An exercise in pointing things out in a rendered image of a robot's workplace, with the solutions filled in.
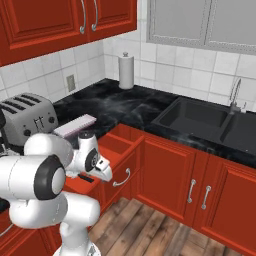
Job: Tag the grey wall outlet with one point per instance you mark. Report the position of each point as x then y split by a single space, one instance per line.
71 83

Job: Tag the white paper towel roll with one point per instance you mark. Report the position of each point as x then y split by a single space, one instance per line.
126 71

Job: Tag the grey framed window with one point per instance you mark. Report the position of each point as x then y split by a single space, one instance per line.
200 20

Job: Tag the wide red upper cupboard door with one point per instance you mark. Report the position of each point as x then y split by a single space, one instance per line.
36 23

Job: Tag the red open drawer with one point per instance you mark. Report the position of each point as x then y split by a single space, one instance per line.
121 156

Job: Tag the red lower cupboard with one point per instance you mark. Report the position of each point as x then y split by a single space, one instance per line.
23 241

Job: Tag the silver tap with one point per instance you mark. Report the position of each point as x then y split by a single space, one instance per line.
235 96

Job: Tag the black double sink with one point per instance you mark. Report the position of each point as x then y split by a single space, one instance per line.
200 121

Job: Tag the red lower cupboard door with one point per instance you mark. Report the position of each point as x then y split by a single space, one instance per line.
233 206
165 176

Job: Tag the narrow red upper cupboard door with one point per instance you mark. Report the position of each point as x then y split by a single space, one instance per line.
115 15

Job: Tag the pink striped block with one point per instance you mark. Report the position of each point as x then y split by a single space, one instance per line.
75 125

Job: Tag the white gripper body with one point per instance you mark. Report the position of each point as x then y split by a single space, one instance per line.
104 174

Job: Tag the silver four-slot toaster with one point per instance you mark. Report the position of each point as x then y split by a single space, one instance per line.
28 116

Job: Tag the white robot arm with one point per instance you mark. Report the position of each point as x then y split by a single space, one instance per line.
33 176

